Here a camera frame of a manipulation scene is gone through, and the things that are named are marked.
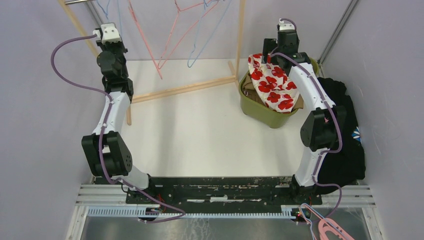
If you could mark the olive green plastic basket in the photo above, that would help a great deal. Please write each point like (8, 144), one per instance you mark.
(262, 113)

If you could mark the pink wire hanger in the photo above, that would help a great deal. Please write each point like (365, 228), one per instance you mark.
(187, 25)
(144, 36)

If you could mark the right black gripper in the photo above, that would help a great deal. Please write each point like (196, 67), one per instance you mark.
(270, 44)

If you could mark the pink hanger pile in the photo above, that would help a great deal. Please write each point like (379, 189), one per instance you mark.
(325, 225)

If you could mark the red white patterned garment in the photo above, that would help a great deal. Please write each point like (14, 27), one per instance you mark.
(272, 85)

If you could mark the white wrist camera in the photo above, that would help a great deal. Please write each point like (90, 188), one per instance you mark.
(286, 24)
(107, 33)

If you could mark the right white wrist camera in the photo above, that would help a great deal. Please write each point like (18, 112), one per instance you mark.
(286, 24)

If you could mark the black garment pile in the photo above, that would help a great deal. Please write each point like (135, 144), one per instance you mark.
(348, 165)

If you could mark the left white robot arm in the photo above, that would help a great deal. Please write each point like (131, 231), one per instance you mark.
(105, 150)

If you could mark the wooden clothes rack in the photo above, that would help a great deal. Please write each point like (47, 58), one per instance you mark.
(172, 91)

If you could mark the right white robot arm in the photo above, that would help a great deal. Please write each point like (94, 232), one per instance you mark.
(322, 128)

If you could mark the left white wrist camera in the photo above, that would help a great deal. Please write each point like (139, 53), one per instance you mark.
(107, 33)

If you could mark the tan brown garment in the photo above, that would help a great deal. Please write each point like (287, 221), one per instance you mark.
(249, 91)

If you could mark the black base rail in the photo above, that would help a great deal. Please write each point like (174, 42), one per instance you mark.
(225, 195)

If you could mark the blue wire hanger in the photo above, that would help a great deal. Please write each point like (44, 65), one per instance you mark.
(212, 14)

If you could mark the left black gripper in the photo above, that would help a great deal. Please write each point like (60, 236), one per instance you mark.
(103, 46)

